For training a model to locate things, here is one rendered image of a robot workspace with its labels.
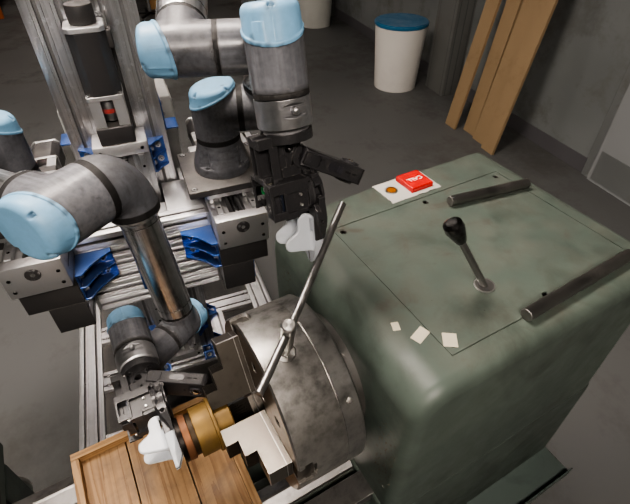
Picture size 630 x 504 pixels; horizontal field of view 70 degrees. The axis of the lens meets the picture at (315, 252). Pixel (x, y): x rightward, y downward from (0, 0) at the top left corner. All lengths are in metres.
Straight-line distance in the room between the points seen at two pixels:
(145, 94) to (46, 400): 1.52
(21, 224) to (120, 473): 0.53
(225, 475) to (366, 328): 0.45
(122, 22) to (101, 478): 1.01
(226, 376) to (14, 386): 1.82
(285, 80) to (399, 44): 4.18
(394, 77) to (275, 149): 4.28
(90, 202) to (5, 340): 1.99
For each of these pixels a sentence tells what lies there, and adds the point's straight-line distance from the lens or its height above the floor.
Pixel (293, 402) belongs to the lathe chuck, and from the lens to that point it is 0.71.
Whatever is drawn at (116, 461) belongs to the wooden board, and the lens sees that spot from 1.09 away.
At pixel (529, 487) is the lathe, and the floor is 0.54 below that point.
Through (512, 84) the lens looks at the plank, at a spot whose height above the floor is 0.53.
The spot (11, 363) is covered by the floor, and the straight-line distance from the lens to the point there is 2.64.
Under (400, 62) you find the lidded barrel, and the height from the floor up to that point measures 0.31.
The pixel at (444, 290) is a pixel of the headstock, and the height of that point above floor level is 1.25.
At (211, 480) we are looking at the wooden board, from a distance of 1.02.
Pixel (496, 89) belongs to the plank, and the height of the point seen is 0.43.
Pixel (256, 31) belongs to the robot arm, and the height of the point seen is 1.66.
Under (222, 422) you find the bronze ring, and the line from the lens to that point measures 0.82.
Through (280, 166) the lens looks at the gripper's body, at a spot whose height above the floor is 1.49.
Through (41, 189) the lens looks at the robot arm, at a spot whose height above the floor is 1.43.
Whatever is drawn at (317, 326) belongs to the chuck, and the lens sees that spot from 0.75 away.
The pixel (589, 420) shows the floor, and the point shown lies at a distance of 2.37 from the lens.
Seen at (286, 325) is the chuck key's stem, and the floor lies 1.32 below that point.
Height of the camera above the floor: 1.81
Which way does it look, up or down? 41 degrees down
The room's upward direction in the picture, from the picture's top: straight up
